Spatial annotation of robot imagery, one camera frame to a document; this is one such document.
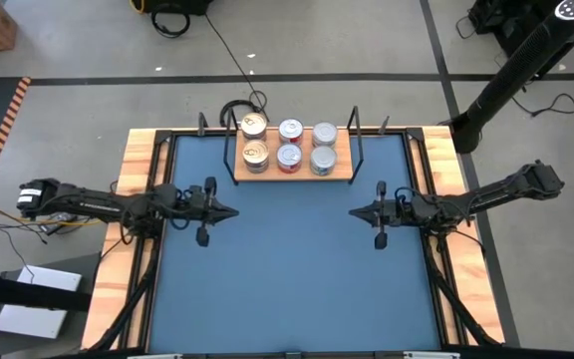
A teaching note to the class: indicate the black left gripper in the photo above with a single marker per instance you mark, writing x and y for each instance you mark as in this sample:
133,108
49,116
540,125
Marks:
200,207

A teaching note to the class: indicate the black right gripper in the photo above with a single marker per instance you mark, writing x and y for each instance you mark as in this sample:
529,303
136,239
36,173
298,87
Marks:
394,212

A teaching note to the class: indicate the blue label silver-top can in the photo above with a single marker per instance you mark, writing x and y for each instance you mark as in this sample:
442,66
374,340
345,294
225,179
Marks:
325,133

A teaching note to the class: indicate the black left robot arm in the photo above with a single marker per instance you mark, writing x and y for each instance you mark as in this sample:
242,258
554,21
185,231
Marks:
97,204

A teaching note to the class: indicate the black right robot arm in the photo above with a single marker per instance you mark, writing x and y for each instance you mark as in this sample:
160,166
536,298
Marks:
486,197

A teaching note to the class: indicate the black metal beam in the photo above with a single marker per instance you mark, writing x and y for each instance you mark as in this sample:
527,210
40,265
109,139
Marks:
58,299

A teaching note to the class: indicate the black tower fan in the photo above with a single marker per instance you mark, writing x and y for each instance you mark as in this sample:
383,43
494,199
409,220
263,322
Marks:
516,65

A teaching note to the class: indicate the black equipment case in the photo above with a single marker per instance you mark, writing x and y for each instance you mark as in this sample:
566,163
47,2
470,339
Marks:
177,5

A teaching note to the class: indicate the white flat panel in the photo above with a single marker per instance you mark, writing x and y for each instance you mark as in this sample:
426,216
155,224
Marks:
38,319

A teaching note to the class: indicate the black metal rig frame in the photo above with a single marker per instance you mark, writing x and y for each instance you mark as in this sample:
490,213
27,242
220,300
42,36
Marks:
163,137

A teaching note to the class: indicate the white metal bracket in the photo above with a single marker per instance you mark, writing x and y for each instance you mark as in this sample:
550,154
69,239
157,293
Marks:
155,356
431,355

